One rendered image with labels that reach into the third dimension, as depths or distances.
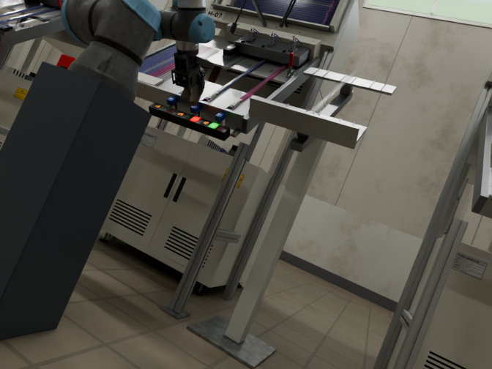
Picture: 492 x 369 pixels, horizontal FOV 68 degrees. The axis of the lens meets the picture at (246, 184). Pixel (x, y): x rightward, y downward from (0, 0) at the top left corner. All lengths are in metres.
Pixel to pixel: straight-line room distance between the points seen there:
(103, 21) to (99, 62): 0.10
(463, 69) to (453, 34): 0.50
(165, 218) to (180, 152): 0.31
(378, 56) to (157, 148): 4.08
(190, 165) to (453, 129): 3.88
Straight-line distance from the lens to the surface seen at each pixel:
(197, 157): 1.71
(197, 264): 1.31
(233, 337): 1.32
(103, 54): 0.88
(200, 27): 1.05
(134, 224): 1.82
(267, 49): 1.82
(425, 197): 4.83
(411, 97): 5.18
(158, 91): 1.53
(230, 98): 1.48
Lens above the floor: 0.43
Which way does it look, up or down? 3 degrees up
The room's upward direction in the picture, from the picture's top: 23 degrees clockwise
